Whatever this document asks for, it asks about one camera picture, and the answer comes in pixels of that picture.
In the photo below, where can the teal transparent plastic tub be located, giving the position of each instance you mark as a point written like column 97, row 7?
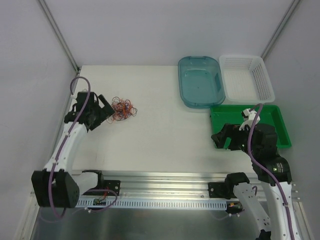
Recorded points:
column 200, row 82

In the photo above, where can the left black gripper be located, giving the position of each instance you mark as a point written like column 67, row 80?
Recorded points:
column 100, row 113

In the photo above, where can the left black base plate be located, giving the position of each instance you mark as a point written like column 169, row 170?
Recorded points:
column 114, row 185

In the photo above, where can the aluminium frame post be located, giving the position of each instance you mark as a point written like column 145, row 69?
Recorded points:
column 292, row 8
column 58, row 34

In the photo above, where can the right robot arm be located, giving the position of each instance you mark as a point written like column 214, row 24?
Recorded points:
column 272, row 170

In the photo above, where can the left aluminium frame post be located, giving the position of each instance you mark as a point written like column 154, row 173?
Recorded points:
column 58, row 34

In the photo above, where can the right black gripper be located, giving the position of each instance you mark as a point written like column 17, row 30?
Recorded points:
column 230, row 136

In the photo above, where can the aluminium mounting rail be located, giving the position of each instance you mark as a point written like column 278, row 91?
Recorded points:
column 161, row 186

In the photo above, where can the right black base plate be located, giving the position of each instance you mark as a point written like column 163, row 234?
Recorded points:
column 216, row 189

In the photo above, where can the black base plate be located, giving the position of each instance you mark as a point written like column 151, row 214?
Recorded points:
column 216, row 189
column 114, row 185

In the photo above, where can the right aluminium frame post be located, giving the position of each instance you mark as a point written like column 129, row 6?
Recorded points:
column 292, row 8

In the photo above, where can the white perforated plastic basket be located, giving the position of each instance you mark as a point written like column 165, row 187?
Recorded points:
column 246, row 80

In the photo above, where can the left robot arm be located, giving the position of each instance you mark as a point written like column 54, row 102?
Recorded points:
column 54, row 184

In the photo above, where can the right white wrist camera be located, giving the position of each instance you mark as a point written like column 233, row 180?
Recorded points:
column 248, row 119

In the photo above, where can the green plastic tray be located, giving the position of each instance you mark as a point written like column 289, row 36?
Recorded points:
column 232, row 114

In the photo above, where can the white slotted cable duct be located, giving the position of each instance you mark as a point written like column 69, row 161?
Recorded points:
column 172, row 204

